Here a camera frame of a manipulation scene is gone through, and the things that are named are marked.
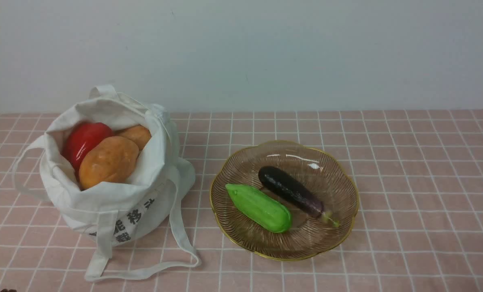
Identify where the white cloth tote bag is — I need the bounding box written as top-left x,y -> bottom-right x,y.
11,85 -> 201,281

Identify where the dark purple eggplant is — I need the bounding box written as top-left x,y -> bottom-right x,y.
258,165 -> 340,228

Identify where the green loofah gourd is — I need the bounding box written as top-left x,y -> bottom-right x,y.
225,184 -> 292,233

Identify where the gold rimmed glass bowl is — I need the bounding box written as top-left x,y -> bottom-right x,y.
209,140 -> 359,261

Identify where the red bell pepper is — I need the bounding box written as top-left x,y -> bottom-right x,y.
62,122 -> 114,172

